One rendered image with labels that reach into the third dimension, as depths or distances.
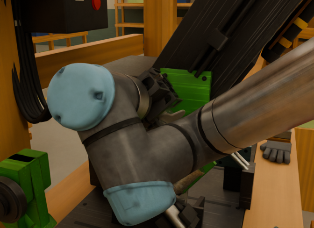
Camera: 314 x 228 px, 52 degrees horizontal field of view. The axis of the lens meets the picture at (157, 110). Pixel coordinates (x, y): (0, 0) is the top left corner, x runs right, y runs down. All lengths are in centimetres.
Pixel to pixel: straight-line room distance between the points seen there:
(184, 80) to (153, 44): 83
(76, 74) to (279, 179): 82
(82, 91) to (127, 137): 7
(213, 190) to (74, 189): 41
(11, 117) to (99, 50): 53
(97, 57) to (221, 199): 63
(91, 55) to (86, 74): 77
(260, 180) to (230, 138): 65
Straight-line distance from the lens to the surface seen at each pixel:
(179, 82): 69
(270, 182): 103
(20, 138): 75
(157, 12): 149
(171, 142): 39
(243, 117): 37
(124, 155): 35
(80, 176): 108
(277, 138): 80
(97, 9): 77
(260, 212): 90
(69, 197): 98
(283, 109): 35
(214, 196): 93
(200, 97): 68
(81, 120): 35
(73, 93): 35
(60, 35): 666
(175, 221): 71
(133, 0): 983
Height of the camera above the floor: 141
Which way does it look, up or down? 18 degrees down
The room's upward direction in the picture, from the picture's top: straight up
